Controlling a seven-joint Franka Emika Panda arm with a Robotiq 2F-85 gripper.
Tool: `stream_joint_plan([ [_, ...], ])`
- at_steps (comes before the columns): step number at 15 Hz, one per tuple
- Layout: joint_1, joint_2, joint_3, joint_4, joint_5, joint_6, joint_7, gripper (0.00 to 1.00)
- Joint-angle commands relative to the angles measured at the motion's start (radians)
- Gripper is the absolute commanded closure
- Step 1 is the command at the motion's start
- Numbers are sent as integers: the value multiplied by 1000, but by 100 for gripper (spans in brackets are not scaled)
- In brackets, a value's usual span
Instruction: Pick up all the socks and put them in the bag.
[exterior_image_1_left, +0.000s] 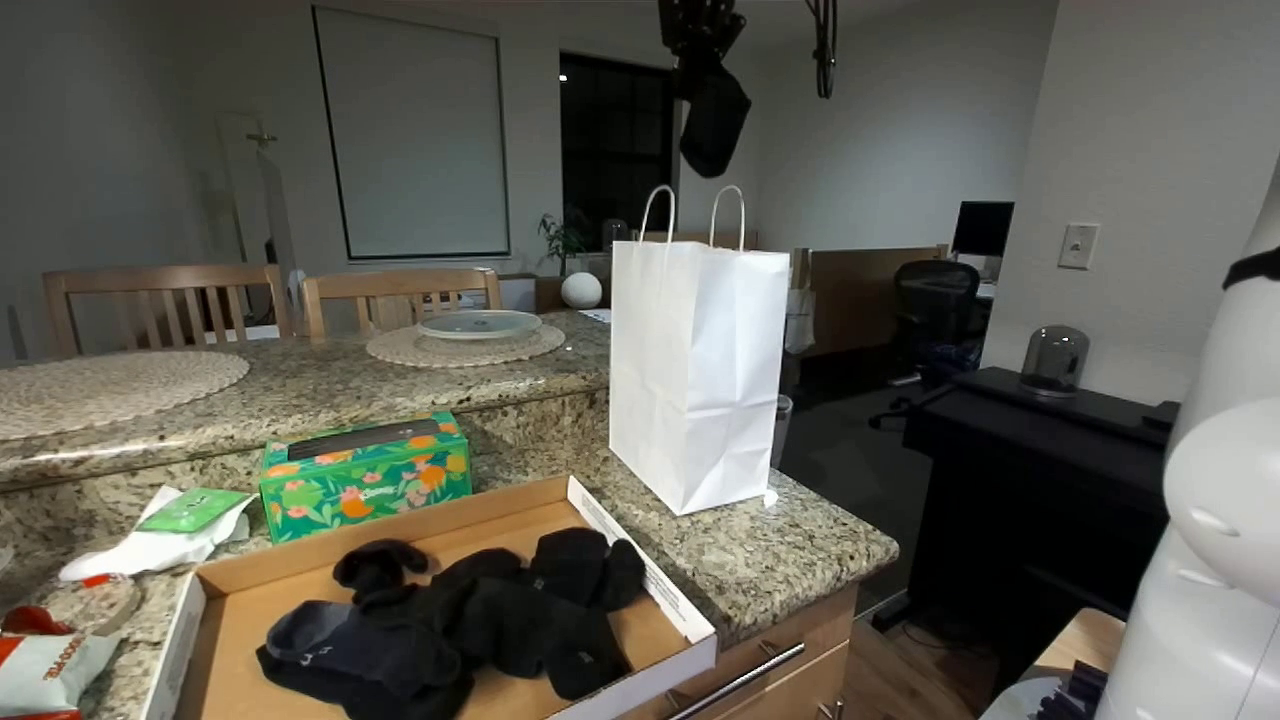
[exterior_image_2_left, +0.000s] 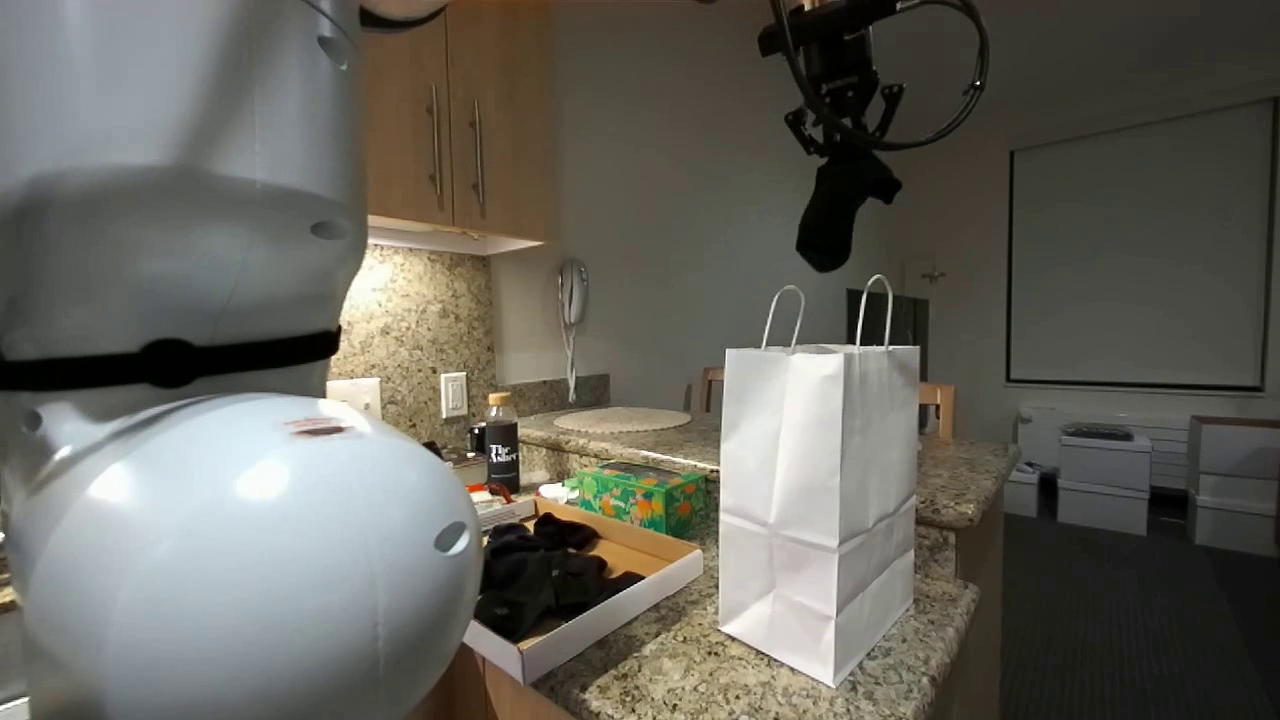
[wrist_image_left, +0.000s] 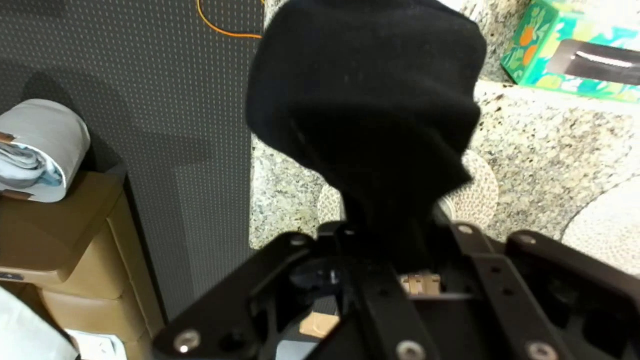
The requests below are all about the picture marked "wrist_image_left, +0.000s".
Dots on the dark dotted floor mat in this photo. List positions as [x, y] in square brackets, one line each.
[166, 132]

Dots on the tan cardboard box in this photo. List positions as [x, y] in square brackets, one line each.
[72, 252]

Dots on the green patterned tissue box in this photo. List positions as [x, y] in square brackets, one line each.
[566, 46]

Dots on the black sock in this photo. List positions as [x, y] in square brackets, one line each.
[367, 101]

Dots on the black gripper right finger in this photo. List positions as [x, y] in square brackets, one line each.
[573, 264]

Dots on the white plastic sheet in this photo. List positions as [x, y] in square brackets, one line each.
[27, 332]

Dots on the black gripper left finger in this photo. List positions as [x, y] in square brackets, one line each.
[201, 321]

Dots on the gray rolled cloth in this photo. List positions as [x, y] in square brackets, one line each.
[41, 146]

